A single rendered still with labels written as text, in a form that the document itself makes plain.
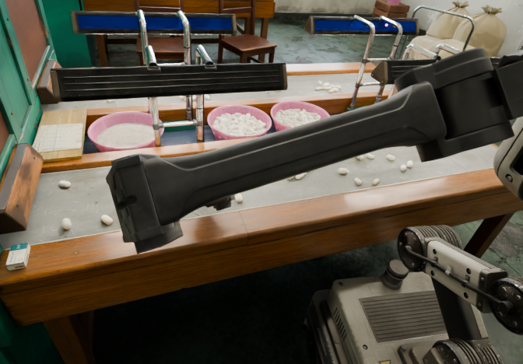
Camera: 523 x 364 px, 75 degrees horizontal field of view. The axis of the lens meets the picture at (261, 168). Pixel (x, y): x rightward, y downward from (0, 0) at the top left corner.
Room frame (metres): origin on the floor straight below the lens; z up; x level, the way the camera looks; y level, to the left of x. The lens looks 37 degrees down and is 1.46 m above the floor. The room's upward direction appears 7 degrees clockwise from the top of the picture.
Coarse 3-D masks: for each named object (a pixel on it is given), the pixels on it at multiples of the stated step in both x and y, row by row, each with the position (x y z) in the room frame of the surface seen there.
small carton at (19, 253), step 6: (12, 246) 0.49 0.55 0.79; (18, 246) 0.49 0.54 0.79; (24, 246) 0.49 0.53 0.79; (12, 252) 0.47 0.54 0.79; (18, 252) 0.47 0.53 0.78; (24, 252) 0.47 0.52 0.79; (12, 258) 0.45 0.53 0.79; (18, 258) 0.45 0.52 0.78; (24, 258) 0.46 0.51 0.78; (6, 264) 0.44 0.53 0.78; (12, 264) 0.44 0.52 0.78; (18, 264) 0.44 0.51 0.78; (24, 264) 0.45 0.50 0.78
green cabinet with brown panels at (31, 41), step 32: (0, 0) 1.06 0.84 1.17; (32, 0) 1.49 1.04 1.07; (0, 32) 1.00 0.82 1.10; (32, 32) 1.35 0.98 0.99; (0, 64) 0.91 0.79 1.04; (32, 64) 1.22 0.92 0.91; (0, 96) 0.81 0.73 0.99; (32, 96) 1.06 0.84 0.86; (0, 128) 0.76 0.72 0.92; (0, 160) 0.68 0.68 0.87
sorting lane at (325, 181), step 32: (352, 160) 1.09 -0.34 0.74; (384, 160) 1.12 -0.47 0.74; (416, 160) 1.14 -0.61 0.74; (448, 160) 1.17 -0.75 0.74; (480, 160) 1.20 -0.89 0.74; (64, 192) 0.73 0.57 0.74; (96, 192) 0.74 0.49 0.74; (256, 192) 0.83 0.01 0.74; (288, 192) 0.85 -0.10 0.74; (320, 192) 0.87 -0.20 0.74; (32, 224) 0.59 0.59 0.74; (96, 224) 0.62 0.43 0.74
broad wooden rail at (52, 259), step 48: (384, 192) 0.88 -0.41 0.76; (432, 192) 0.92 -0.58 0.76; (480, 192) 0.97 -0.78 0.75; (96, 240) 0.55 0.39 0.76; (192, 240) 0.58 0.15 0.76; (240, 240) 0.62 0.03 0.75; (288, 240) 0.68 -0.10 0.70; (336, 240) 0.75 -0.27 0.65; (384, 240) 0.83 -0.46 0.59; (0, 288) 0.40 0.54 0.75; (48, 288) 0.43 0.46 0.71; (96, 288) 0.47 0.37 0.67; (144, 288) 0.52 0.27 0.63
